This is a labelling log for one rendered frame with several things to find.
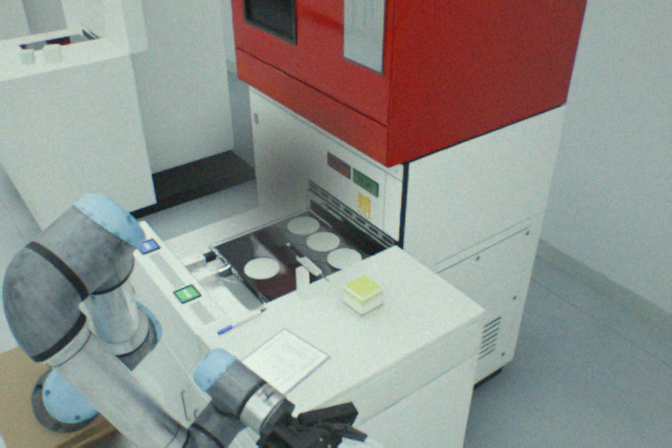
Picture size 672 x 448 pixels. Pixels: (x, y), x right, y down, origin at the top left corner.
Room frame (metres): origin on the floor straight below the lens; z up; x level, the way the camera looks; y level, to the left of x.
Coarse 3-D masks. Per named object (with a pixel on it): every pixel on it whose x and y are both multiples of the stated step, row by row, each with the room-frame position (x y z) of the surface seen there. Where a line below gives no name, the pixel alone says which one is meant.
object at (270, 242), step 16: (272, 224) 1.69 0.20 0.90; (320, 224) 1.69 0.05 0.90; (240, 240) 1.60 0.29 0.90; (256, 240) 1.60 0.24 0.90; (272, 240) 1.60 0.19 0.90; (288, 240) 1.60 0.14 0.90; (304, 240) 1.60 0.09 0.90; (224, 256) 1.52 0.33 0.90; (240, 256) 1.52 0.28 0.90; (256, 256) 1.51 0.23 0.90; (272, 256) 1.51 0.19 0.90; (288, 256) 1.52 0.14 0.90; (320, 256) 1.51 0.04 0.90; (240, 272) 1.44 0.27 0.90; (288, 272) 1.44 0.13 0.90; (256, 288) 1.37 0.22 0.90; (272, 288) 1.37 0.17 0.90; (288, 288) 1.37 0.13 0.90
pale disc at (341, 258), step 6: (330, 252) 1.53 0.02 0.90; (336, 252) 1.54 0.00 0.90; (342, 252) 1.54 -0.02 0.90; (348, 252) 1.54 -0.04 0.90; (354, 252) 1.54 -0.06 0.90; (330, 258) 1.51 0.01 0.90; (336, 258) 1.51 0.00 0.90; (342, 258) 1.51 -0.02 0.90; (348, 258) 1.51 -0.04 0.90; (354, 258) 1.51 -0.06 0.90; (360, 258) 1.51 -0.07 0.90; (330, 264) 1.48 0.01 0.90; (336, 264) 1.48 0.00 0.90; (342, 264) 1.48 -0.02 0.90; (348, 264) 1.48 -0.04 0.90
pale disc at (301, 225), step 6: (306, 216) 1.73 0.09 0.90; (294, 222) 1.70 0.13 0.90; (300, 222) 1.70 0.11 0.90; (306, 222) 1.70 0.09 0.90; (312, 222) 1.70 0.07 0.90; (318, 222) 1.70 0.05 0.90; (288, 228) 1.66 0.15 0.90; (294, 228) 1.66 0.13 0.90; (300, 228) 1.66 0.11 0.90; (306, 228) 1.66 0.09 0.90; (312, 228) 1.66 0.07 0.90; (318, 228) 1.66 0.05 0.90
